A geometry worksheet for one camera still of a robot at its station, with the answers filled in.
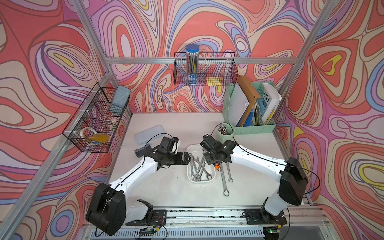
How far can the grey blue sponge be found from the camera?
799 mm

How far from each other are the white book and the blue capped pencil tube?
50 centimetres

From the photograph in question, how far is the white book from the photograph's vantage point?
0.95 m

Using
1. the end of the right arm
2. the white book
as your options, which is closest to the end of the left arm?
the end of the right arm

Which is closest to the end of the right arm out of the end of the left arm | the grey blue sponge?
the end of the left arm

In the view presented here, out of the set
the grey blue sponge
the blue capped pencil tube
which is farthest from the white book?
the grey blue sponge

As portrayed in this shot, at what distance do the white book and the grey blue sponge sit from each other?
84 cm

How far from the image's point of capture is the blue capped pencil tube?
2.41 feet
